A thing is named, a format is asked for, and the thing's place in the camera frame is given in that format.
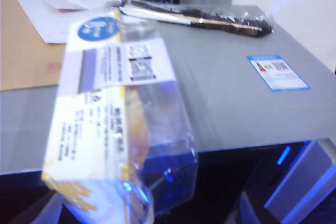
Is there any white paper sheet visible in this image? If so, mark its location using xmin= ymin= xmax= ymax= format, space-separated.
xmin=10 ymin=0 xmax=148 ymax=44

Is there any clear plastic snack box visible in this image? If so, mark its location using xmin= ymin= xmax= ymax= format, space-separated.
xmin=41 ymin=8 xmax=199 ymax=224

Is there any brown cardboard sheet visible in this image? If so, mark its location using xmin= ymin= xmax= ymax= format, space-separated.
xmin=0 ymin=0 xmax=69 ymax=91

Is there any silver Midea microwave oven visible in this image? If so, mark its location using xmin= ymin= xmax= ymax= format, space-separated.
xmin=0 ymin=3 xmax=336 ymax=224

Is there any plastic wrapped black gold utensil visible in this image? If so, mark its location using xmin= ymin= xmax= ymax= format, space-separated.
xmin=117 ymin=0 xmax=276 ymax=38

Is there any blue white label sticker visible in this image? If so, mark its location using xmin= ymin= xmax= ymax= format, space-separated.
xmin=246 ymin=54 xmax=310 ymax=92

